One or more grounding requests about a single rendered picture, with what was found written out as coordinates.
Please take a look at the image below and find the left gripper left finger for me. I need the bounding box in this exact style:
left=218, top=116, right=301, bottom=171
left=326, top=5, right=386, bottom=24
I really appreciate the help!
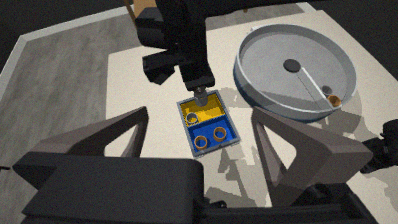
left=28, top=106, right=149, bottom=157

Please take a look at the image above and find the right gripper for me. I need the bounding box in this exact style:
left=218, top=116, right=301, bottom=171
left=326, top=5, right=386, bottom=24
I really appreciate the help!
left=180, top=49, right=215, bottom=95

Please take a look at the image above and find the blue bin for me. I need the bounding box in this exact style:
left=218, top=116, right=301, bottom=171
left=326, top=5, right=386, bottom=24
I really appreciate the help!
left=188, top=115, right=236, bottom=152

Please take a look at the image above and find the yellow bin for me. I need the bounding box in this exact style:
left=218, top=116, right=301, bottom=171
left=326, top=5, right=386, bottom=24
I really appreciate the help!
left=180, top=94, right=225, bottom=126

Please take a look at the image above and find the bronze bushing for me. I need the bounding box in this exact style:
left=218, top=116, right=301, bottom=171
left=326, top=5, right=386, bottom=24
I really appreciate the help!
left=213, top=127, right=226, bottom=142
left=194, top=136, right=207, bottom=151
left=327, top=95, right=341, bottom=107

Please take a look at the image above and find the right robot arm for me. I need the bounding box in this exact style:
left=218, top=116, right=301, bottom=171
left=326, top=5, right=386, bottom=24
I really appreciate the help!
left=135, top=0, right=398, bottom=174

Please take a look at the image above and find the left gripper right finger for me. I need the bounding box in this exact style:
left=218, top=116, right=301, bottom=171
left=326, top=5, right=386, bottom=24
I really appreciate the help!
left=251, top=106, right=373, bottom=206

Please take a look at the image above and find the grey metal bushing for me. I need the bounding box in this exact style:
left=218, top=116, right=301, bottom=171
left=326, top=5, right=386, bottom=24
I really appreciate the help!
left=319, top=85, right=333, bottom=98
left=186, top=112, right=198, bottom=125
left=194, top=90, right=208, bottom=107

